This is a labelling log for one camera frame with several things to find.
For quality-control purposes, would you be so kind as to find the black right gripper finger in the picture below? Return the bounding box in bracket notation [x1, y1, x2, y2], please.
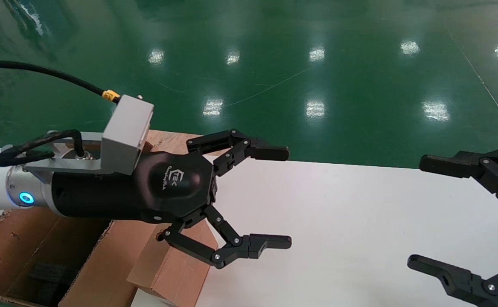
[419, 148, 498, 213]
[408, 254, 498, 307]

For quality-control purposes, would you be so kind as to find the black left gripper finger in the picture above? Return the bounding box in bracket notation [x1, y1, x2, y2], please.
[159, 205, 292, 269]
[186, 129, 290, 177]

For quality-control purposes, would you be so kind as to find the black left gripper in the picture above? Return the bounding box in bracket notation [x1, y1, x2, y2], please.
[46, 150, 219, 224]

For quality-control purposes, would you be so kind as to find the small brown cardboard box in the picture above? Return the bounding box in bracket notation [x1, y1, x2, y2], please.
[127, 208, 218, 307]

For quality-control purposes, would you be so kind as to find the large open cardboard box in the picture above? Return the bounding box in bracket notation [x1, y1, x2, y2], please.
[0, 144, 166, 307]

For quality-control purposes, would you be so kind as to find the wooden board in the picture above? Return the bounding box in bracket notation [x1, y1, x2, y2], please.
[146, 130, 232, 156]

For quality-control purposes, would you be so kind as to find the black foam pad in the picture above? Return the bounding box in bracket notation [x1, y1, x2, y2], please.
[27, 261, 73, 306]

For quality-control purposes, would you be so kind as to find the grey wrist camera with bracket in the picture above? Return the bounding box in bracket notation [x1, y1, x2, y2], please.
[23, 95, 154, 185]

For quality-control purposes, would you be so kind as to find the short black cable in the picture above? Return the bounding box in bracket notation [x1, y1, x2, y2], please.
[0, 129, 85, 168]

